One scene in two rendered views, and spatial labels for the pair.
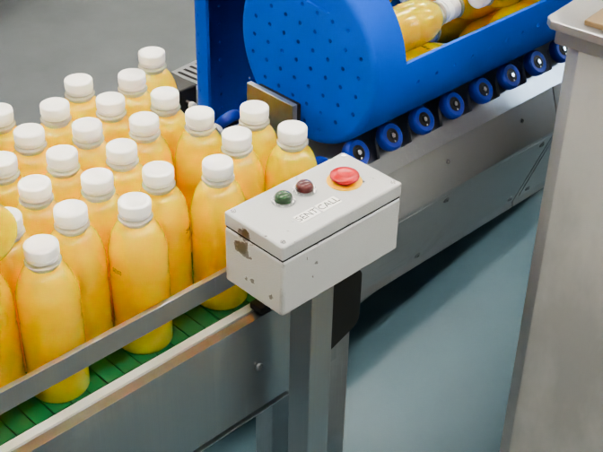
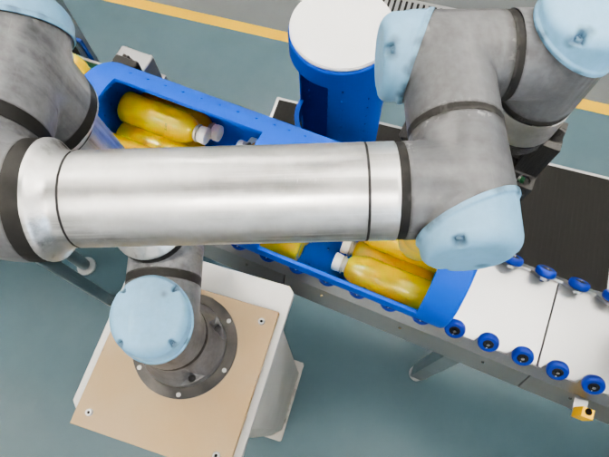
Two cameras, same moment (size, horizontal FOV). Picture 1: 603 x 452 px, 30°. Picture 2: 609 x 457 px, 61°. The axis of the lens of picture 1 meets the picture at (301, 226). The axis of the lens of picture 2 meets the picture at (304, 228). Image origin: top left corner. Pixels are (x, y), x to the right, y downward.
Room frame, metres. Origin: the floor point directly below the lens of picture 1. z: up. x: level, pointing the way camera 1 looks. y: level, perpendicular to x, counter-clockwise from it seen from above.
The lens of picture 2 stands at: (1.73, -0.80, 2.11)
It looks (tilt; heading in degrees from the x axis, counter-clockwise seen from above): 69 degrees down; 72
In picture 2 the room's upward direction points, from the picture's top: 4 degrees counter-clockwise
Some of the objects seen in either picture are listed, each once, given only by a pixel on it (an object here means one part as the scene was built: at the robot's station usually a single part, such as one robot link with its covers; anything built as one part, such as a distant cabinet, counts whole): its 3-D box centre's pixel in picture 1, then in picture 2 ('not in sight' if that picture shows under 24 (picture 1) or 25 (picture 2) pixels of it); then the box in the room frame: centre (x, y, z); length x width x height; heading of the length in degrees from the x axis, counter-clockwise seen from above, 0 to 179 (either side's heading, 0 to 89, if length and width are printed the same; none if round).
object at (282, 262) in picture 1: (314, 230); not in sight; (1.12, -0.02, 1.05); 0.20 x 0.10 x 0.10; 135
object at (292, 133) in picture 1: (292, 132); not in sight; (1.27, 0.01, 1.10); 0.04 x 0.04 x 0.02
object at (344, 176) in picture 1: (345, 177); not in sight; (1.15, -0.05, 1.11); 0.04 x 0.04 x 0.01
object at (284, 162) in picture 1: (291, 199); not in sight; (1.27, 0.01, 1.00); 0.07 x 0.07 x 0.19
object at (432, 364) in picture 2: not in sight; (432, 364); (2.16, -0.75, 0.31); 0.06 x 0.06 x 0.63; 45
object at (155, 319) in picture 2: not in sight; (159, 319); (1.56, -0.56, 1.33); 0.13 x 0.12 x 0.14; 69
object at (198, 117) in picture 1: (199, 117); not in sight; (1.30, 0.14, 1.10); 0.04 x 0.04 x 0.02
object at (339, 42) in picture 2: not in sight; (342, 27); (2.16, 0.09, 1.03); 0.28 x 0.28 x 0.01
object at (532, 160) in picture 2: not in sight; (503, 150); (2.03, -0.60, 1.59); 0.09 x 0.08 x 0.12; 134
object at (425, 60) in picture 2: not in sight; (445, 72); (1.93, -0.58, 1.75); 0.11 x 0.11 x 0.08; 69
